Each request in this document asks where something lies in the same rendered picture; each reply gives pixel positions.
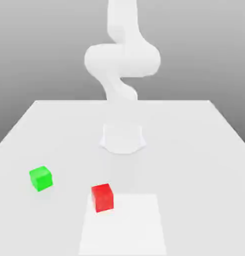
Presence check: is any small green cube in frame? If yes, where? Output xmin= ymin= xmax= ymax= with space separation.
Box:
xmin=28 ymin=165 xmax=54 ymax=193

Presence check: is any small red cube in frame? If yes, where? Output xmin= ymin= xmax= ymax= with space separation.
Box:
xmin=91 ymin=183 xmax=115 ymax=213

